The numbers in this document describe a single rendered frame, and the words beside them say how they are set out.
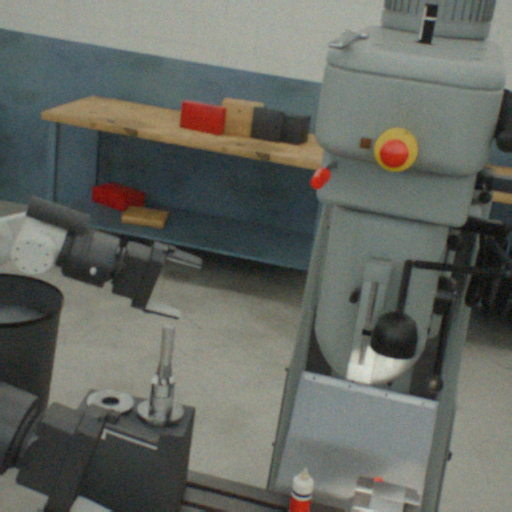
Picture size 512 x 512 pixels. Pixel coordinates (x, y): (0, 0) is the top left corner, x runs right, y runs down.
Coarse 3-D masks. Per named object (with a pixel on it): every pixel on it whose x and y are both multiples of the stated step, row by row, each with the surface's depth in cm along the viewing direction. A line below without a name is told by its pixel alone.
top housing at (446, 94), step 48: (384, 48) 129; (432, 48) 138; (480, 48) 147; (336, 96) 129; (384, 96) 127; (432, 96) 125; (480, 96) 125; (336, 144) 131; (432, 144) 127; (480, 144) 128
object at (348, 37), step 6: (348, 30) 142; (342, 36) 131; (348, 36) 132; (354, 36) 133; (360, 36) 139; (366, 36) 139; (330, 42) 121; (336, 42) 122; (342, 42) 123; (348, 42) 126; (336, 48) 121; (342, 48) 121
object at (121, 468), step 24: (120, 408) 174; (144, 408) 175; (192, 408) 179; (168, 432) 170; (96, 456) 173; (120, 456) 172; (144, 456) 172; (168, 456) 171; (96, 480) 175; (120, 480) 174; (144, 480) 173; (168, 480) 173; (120, 504) 176; (144, 504) 175; (168, 504) 174
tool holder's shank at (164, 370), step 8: (168, 328) 168; (168, 336) 168; (168, 344) 169; (168, 352) 170; (160, 360) 171; (168, 360) 170; (160, 368) 171; (168, 368) 171; (160, 376) 171; (168, 376) 171
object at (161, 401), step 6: (150, 390) 173; (156, 390) 171; (162, 390) 171; (168, 390) 171; (150, 396) 173; (156, 396) 172; (162, 396) 171; (168, 396) 172; (150, 402) 173; (156, 402) 172; (162, 402) 172; (168, 402) 172; (150, 408) 173; (156, 408) 172; (162, 408) 172; (168, 408) 173; (156, 414) 173; (162, 414) 173; (168, 414) 173
